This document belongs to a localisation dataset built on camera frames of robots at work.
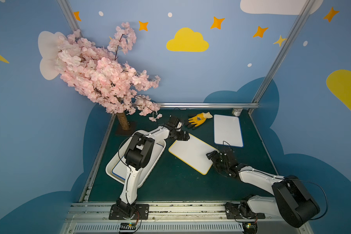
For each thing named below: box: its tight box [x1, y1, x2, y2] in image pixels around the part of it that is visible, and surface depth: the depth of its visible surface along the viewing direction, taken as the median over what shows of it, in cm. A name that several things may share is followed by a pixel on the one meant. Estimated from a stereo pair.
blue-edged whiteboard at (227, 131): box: [213, 114, 244, 148], surface depth 115 cm
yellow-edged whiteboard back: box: [168, 133, 220, 176], surface depth 98 cm
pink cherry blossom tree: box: [56, 21, 162, 131], surface depth 71 cm
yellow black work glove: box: [184, 111, 214, 130], surface depth 117 cm
